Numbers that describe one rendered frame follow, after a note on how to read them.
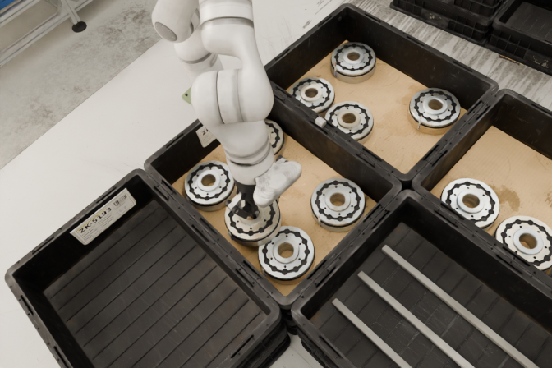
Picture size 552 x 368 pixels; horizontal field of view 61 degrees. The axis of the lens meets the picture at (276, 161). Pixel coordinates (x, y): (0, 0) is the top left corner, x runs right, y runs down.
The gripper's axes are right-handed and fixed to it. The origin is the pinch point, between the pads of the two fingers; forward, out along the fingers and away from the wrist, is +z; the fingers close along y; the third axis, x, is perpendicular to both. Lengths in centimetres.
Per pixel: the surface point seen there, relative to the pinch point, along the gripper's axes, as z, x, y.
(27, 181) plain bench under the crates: 18, -58, 32
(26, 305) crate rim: -4.4, -13.5, 41.0
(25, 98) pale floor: 88, -173, 19
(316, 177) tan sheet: 5.8, 0.7, -13.1
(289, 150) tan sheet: 5.8, -8.1, -13.9
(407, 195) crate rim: -4.2, 19.0, -17.1
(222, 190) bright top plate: 2.8, -9.7, 3.0
